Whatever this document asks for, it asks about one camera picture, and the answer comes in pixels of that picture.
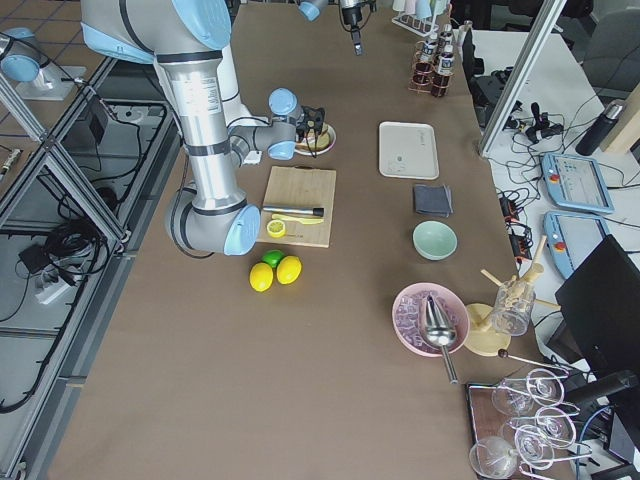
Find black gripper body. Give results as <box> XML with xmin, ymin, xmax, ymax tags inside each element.
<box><xmin>338</xmin><ymin>0</ymin><xmax>362</xmax><ymax>30</ymax></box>
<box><xmin>296</xmin><ymin>105</ymin><xmax>325</xmax><ymax>143</ymax></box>

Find bread slice top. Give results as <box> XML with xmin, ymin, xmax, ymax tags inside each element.
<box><xmin>299</xmin><ymin>124</ymin><xmax>336</xmax><ymax>153</ymax></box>

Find white round plate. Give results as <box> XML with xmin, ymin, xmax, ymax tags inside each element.
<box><xmin>292</xmin><ymin>122</ymin><xmax>338</xmax><ymax>156</ymax></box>

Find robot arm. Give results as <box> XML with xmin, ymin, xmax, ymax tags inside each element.
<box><xmin>81</xmin><ymin>1</ymin><xmax>325</xmax><ymax>256</ymax></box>
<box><xmin>298</xmin><ymin>0</ymin><xmax>366</xmax><ymax>56</ymax></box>

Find cream rabbit serving tray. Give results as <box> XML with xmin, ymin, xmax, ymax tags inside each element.
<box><xmin>378</xmin><ymin>121</ymin><xmax>439</xmax><ymax>180</ymax></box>

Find wine glass rack tray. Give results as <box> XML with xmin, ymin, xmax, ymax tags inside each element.
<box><xmin>465</xmin><ymin>361</ymin><xmax>593</xmax><ymax>479</ymax></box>

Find bamboo cutting board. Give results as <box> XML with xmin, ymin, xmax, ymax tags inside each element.
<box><xmin>257</xmin><ymin>166</ymin><xmax>337</xmax><ymax>248</ymax></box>

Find tea bottle right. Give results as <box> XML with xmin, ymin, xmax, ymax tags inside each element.
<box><xmin>415</xmin><ymin>39</ymin><xmax>437</xmax><ymax>74</ymax></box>

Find tea bottle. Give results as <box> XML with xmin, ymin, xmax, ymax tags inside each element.
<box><xmin>438</xmin><ymin>24</ymin><xmax>453</xmax><ymax>52</ymax></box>
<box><xmin>431</xmin><ymin>44</ymin><xmax>455</xmax><ymax>98</ymax></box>
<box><xmin>415</xmin><ymin>39</ymin><xmax>437</xmax><ymax>74</ymax></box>

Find tea bottle back left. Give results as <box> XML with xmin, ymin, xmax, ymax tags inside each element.
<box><xmin>438</xmin><ymin>24</ymin><xmax>453</xmax><ymax>52</ymax></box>

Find tea bottle front left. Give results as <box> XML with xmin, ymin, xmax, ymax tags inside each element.
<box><xmin>431</xmin><ymin>44</ymin><xmax>455</xmax><ymax>98</ymax></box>

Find yellow plastic knife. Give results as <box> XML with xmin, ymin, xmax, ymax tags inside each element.
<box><xmin>271</xmin><ymin>213</ymin><xmax>324</xmax><ymax>225</ymax></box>

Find lemon half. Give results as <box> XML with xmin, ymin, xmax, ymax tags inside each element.
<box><xmin>266</xmin><ymin>219</ymin><xmax>286</xmax><ymax>238</ymax></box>

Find green lime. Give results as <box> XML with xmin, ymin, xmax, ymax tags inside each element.
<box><xmin>261</xmin><ymin>249</ymin><xmax>286</xmax><ymax>269</ymax></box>

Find grey folded cloth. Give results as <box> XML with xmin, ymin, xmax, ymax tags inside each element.
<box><xmin>413</xmin><ymin>184</ymin><xmax>453</xmax><ymax>217</ymax></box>

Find whole lemon upper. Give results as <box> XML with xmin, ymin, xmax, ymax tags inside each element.
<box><xmin>276</xmin><ymin>255</ymin><xmax>302</xmax><ymax>285</ymax></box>

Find whole lemon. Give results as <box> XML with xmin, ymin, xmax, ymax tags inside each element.
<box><xmin>249</xmin><ymin>262</ymin><xmax>275</xmax><ymax>293</ymax></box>
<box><xmin>276</xmin><ymin>255</ymin><xmax>302</xmax><ymax>285</ymax></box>

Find whole lemon lower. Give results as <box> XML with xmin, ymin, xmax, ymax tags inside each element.
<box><xmin>249</xmin><ymin>262</ymin><xmax>275</xmax><ymax>293</ymax></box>

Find mint green bowl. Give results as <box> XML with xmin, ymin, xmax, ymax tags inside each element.
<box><xmin>412</xmin><ymin>221</ymin><xmax>458</xmax><ymax>260</ymax></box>

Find pink bowl with ice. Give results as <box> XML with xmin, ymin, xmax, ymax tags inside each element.
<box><xmin>392</xmin><ymin>282</ymin><xmax>470</xmax><ymax>358</ymax></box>

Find metal ice scoop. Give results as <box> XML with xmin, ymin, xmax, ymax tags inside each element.
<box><xmin>419</xmin><ymin>295</ymin><xmax>459</xmax><ymax>384</ymax></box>

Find black thermos bottle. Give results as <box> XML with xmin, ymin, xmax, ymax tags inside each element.
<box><xmin>575</xmin><ymin>99</ymin><xmax>626</xmax><ymax>156</ymax></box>

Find blue teach pendant upper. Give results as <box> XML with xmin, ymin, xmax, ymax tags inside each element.
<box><xmin>541</xmin><ymin>153</ymin><xmax>615</xmax><ymax>214</ymax></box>

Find blue teach pendant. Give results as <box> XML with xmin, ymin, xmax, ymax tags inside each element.
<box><xmin>543</xmin><ymin>211</ymin><xmax>609</xmax><ymax>279</ymax></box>
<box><xmin>541</xmin><ymin>153</ymin><xmax>615</xmax><ymax>214</ymax></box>

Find clear glass on stand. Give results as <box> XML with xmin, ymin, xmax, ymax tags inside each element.
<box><xmin>489</xmin><ymin>280</ymin><xmax>536</xmax><ymax>336</ymax></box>

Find wooden cup stand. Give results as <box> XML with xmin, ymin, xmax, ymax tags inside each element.
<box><xmin>464</xmin><ymin>235</ymin><xmax>560</xmax><ymax>356</ymax></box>

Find blue teach pendant lower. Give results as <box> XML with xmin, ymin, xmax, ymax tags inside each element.
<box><xmin>543</xmin><ymin>211</ymin><xmax>609</xmax><ymax>279</ymax></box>

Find black monitor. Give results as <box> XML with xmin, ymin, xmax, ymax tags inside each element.
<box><xmin>556</xmin><ymin>235</ymin><xmax>639</xmax><ymax>375</ymax></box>

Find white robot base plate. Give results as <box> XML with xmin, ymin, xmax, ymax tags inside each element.
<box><xmin>219</xmin><ymin>102</ymin><xmax>270</xmax><ymax>167</ymax></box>

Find copper wire bottle rack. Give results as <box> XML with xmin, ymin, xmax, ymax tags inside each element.
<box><xmin>408</xmin><ymin>41</ymin><xmax>441</xmax><ymax>93</ymax></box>

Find aluminium frame post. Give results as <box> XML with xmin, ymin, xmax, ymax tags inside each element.
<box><xmin>478</xmin><ymin>0</ymin><xmax>566</xmax><ymax>158</ymax></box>

